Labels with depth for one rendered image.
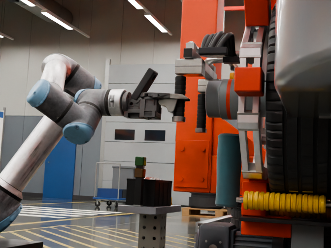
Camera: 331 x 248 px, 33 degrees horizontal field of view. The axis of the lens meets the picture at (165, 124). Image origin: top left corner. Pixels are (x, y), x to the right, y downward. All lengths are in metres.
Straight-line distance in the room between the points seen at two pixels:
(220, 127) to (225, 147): 0.40
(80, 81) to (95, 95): 0.46
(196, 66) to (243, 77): 0.25
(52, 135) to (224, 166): 0.72
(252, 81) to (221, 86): 0.33
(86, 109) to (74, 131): 0.09
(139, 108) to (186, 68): 0.20
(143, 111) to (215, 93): 0.26
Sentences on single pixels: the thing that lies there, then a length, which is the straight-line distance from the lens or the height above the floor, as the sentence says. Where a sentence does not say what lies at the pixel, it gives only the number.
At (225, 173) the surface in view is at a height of 0.59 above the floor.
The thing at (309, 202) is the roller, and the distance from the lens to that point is 1.76.
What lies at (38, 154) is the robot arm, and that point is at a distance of 2.29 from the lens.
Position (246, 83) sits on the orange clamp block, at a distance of 1.59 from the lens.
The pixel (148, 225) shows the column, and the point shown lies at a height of 0.36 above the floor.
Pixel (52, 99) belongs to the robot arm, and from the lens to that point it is 1.76.
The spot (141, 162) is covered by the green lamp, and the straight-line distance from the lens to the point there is 2.39.
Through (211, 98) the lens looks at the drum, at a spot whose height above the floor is 0.84.
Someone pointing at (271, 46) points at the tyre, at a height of 0.96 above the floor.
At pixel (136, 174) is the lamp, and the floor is 0.58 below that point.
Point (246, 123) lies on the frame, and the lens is 1.66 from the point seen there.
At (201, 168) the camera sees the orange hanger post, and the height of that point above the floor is 0.62.
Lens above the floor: 0.55
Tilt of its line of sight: 6 degrees up
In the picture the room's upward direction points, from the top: 3 degrees clockwise
